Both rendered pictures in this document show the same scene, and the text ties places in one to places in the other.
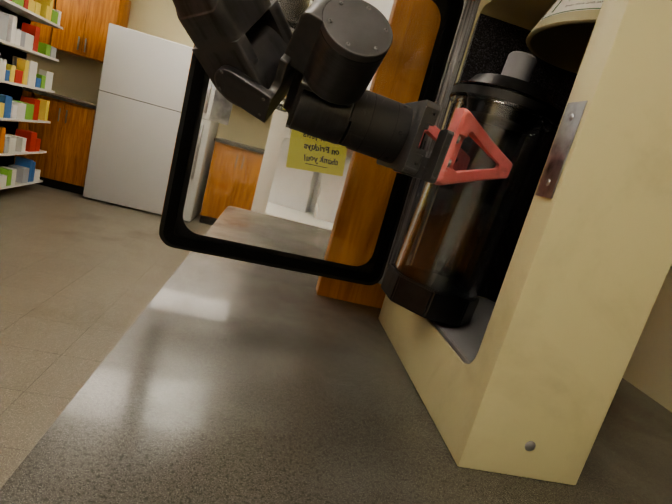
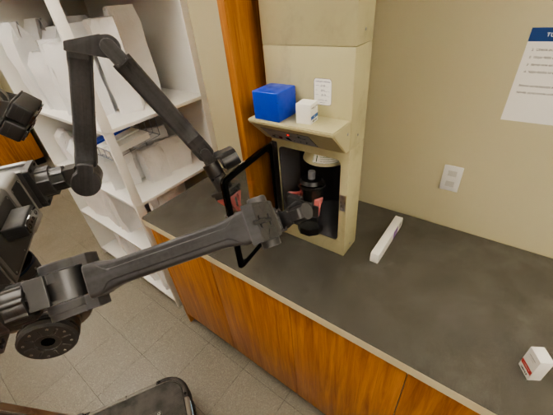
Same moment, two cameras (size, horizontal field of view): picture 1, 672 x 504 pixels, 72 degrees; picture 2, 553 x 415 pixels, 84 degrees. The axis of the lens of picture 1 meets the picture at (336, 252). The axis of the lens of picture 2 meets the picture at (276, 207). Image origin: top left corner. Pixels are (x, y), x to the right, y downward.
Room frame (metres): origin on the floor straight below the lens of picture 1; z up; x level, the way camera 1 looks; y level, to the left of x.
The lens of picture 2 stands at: (-0.18, 0.62, 1.85)
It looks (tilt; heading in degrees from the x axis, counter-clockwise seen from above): 36 degrees down; 320
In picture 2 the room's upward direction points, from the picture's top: 6 degrees counter-clockwise
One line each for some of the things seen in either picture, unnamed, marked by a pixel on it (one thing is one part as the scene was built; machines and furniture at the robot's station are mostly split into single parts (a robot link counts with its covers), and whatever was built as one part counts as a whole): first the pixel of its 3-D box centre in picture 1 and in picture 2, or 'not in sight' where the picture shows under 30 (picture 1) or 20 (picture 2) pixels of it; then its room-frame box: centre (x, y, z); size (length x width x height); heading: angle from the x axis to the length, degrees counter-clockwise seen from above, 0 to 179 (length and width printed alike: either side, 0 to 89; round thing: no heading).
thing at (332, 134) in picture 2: not in sight; (297, 134); (0.49, -0.06, 1.46); 0.32 x 0.11 x 0.10; 10
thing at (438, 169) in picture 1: (459, 154); (313, 202); (0.45, -0.09, 1.18); 0.09 x 0.07 x 0.07; 102
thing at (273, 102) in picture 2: not in sight; (274, 102); (0.57, -0.04, 1.56); 0.10 x 0.10 x 0.09; 10
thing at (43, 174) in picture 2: not in sight; (51, 179); (0.86, 0.60, 1.45); 0.09 x 0.08 x 0.12; 161
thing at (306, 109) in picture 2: not in sight; (306, 111); (0.45, -0.06, 1.54); 0.05 x 0.05 x 0.06; 16
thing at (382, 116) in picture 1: (381, 128); (296, 209); (0.46, -0.01, 1.19); 0.10 x 0.07 x 0.07; 13
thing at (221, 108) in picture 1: (224, 98); not in sight; (0.55, 0.17, 1.18); 0.02 x 0.02 x 0.06; 16
